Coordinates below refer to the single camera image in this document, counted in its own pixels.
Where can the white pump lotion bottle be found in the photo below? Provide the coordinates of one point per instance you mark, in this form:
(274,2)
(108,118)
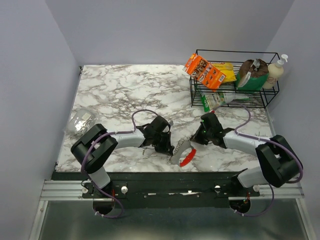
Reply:
(275,71)

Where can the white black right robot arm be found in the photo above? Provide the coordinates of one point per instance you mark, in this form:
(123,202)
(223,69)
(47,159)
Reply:
(278,164)

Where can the black metal base rail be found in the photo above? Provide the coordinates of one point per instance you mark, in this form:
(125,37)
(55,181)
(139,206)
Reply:
(151,190)

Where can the blue tag small key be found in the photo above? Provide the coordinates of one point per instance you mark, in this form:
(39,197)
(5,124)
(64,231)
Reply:
(147,149)

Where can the clear bag of foil items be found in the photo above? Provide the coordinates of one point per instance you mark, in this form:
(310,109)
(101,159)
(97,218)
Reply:
(81,122)

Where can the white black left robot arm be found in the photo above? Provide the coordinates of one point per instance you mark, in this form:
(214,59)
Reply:
(94,148)

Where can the orange snack box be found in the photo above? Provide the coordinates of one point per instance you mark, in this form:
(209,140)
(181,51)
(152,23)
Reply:
(204,72)

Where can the green brown coffee bag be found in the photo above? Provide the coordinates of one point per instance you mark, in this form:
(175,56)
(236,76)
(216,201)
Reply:
(252,75)

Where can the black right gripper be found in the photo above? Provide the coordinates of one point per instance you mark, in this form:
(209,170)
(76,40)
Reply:
(197,137)

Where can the aluminium frame rail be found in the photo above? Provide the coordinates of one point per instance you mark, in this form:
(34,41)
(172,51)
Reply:
(60,190)

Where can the black wire basket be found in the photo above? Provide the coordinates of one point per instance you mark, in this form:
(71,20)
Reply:
(256,99)

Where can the green white snack packet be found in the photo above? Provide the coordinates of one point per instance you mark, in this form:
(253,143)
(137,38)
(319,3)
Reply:
(212,101)

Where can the yellow chips bag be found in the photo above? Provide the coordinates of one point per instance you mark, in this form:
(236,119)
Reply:
(227,69)

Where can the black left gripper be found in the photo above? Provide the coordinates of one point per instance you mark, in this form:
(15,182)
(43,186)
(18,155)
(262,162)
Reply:
(166,148)

